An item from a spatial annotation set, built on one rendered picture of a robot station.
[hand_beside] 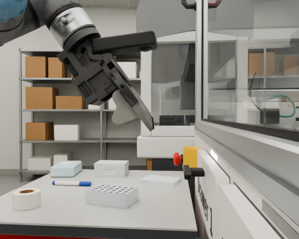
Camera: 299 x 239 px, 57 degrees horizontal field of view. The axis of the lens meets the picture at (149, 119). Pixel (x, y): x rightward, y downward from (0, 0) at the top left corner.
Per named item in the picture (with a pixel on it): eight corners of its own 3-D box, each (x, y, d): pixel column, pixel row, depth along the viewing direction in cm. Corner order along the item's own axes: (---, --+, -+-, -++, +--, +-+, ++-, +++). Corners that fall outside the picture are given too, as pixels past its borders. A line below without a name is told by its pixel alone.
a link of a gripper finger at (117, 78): (134, 110, 50) (109, 72, 51) (142, 104, 50) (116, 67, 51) (128, 106, 45) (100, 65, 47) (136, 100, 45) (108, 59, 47)
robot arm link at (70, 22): (89, 16, 55) (75, -1, 47) (103, 35, 55) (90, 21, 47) (60, 39, 56) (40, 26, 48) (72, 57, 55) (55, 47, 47)
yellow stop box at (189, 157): (181, 173, 79) (181, 148, 79) (180, 168, 87) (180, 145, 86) (199, 173, 79) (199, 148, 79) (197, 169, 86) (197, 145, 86)
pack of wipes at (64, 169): (73, 177, 109) (73, 166, 109) (49, 177, 109) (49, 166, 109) (82, 170, 124) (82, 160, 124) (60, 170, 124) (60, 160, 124)
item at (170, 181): (140, 183, 99) (140, 179, 99) (149, 178, 107) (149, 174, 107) (173, 187, 94) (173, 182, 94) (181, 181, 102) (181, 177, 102)
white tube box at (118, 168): (93, 176, 111) (93, 163, 111) (99, 171, 120) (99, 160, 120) (125, 177, 110) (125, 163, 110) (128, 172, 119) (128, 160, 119)
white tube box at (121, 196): (85, 203, 77) (85, 189, 77) (101, 195, 85) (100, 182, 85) (125, 208, 73) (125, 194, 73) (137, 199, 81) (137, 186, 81)
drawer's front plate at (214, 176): (215, 263, 35) (215, 177, 35) (197, 196, 64) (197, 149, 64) (229, 263, 35) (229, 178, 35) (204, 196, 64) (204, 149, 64)
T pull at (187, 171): (184, 180, 46) (184, 172, 46) (182, 171, 54) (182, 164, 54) (206, 180, 46) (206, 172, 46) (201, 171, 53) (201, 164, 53)
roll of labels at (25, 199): (6, 209, 72) (6, 194, 72) (22, 201, 79) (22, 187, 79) (32, 211, 71) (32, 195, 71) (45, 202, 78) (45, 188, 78)
